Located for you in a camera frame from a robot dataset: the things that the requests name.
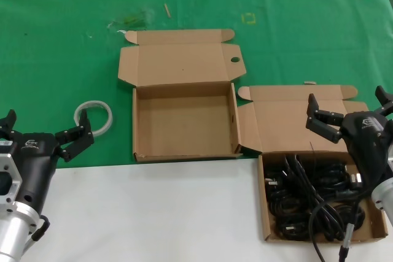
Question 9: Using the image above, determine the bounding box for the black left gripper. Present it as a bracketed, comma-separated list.
[0, 109, 95, 214]

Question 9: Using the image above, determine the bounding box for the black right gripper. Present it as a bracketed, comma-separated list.
[306, 85, 393, 195]

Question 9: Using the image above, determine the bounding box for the open brown cardboard box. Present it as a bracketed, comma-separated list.
[237, 84, 388, 242]
[117, 28, 247, 163]

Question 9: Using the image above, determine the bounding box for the clear tape roll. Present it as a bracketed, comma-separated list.
[73, 99, 112, 137]

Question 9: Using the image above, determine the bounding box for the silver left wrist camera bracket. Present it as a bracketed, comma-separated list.
[0, 139, 24, 214]

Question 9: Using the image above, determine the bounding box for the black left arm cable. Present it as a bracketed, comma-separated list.
[30, 214, 50, 241]

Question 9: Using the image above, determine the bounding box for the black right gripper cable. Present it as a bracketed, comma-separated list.
[308, 193, 374, 262]

